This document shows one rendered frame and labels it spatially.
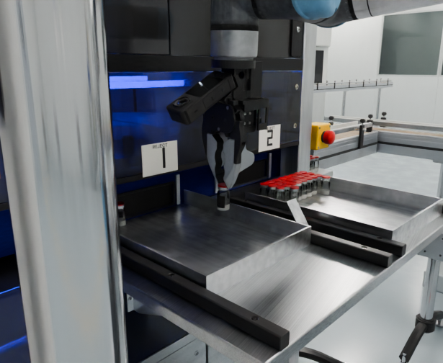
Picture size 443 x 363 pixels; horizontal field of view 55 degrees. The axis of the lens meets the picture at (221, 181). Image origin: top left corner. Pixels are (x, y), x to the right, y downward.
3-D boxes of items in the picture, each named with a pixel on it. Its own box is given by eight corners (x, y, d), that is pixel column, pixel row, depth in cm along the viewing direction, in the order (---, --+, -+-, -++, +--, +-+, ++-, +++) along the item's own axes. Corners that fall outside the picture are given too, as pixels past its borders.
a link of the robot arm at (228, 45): (233, 29, 61) (198, 30, 67) (233, 62, 63) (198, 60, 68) (268, 31, 66) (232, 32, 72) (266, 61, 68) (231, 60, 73)
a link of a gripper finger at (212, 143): (239, 180, 77) (244, 131, 74) (215, 186, 73) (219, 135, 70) (227, 175, 79) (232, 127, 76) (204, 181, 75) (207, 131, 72)
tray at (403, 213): (245, 206, 97) (245, 191, 96) (308, 184, 115) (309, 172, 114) (390, 249, 74) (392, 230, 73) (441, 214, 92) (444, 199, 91)
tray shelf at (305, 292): (58, 251, 78) (57, 241, 77) (283, 180, 126) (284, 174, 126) (263, 379, 46) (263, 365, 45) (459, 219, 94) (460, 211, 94)
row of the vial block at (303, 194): (272, 206, 96) (273, 186, 95) (315, 190, 109) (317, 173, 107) (280, 208, 95) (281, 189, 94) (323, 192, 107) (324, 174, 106)
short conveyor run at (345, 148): (282, 185, 129) (284, 133, 125) (244, 176, 139) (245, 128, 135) (379, 153, 176) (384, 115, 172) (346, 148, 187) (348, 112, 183)
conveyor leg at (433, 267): (410, 330, 185) (432, 159, 165) (417, 322, 191) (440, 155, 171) (431, 339, 179) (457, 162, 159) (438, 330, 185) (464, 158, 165)
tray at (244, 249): (83, 233, 81) (81, 217, 80) (185, 203, 99) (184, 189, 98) (206, 299, 58) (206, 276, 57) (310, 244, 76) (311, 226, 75)
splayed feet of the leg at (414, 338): (389, 369, 172) (393, 338, 169) (432, 318, 207) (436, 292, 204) (409, 378, 167) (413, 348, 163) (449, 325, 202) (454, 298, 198)
